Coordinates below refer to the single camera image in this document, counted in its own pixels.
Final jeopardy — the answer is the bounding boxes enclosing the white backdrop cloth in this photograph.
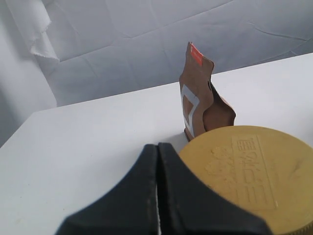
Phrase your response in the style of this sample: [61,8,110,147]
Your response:
[0,0,313,143]

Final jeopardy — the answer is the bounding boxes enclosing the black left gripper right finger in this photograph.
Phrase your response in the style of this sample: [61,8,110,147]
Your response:
[157,143,272,235]

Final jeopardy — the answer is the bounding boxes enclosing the clear jar with gold lid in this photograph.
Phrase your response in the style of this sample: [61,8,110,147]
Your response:
[179,126,313,235]

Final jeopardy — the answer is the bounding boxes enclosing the brown pouch with orange label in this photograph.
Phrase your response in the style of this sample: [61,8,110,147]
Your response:
[179,42,236,141]

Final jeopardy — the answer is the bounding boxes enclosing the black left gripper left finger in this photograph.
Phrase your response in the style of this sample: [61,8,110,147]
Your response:
[56,144,158,235]

